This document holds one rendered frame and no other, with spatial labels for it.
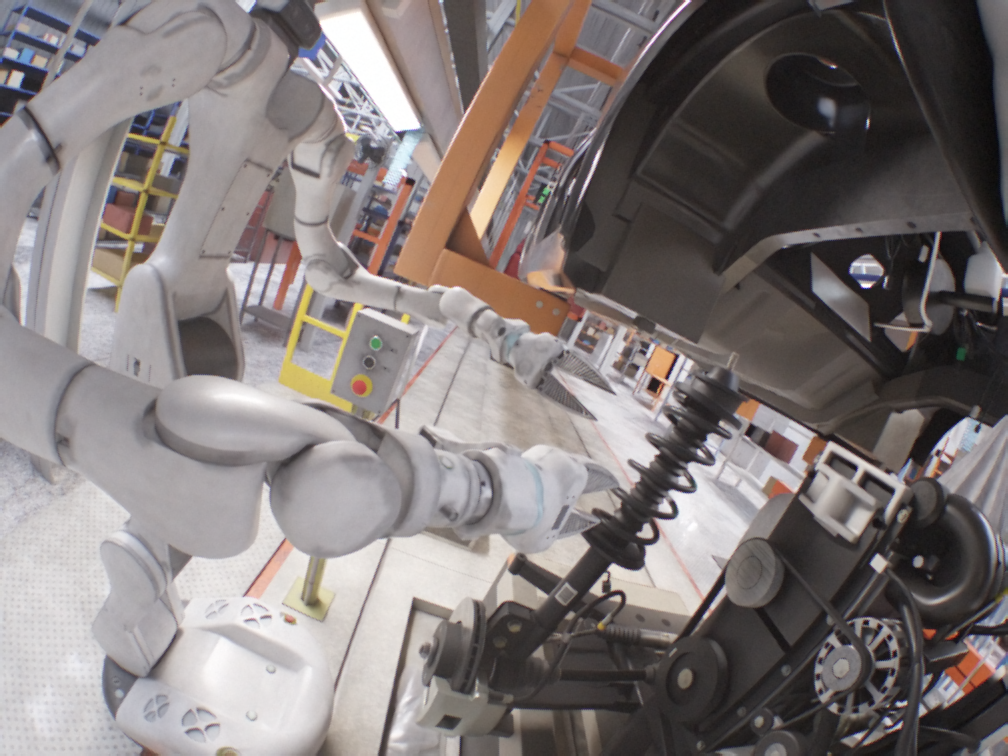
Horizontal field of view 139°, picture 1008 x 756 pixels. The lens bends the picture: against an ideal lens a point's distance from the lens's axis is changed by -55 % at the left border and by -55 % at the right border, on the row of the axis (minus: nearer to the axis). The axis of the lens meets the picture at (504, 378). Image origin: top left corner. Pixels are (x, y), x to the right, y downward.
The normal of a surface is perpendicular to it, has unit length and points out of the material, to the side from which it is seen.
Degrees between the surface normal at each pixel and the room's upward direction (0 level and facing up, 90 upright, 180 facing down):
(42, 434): 90
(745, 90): 162
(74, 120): 91
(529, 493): 53
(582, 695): 9
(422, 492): 63
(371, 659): 0
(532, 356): 75
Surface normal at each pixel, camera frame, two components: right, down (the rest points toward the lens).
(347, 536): 0.68, 0.38
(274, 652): 0.18, -0.01
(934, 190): -0.91, -0.40
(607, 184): -0.05, 0.38
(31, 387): 0.50, -0.34
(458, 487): 0.79, -0.18
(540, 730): 0.40, -0.89
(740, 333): -0.26, 0.78
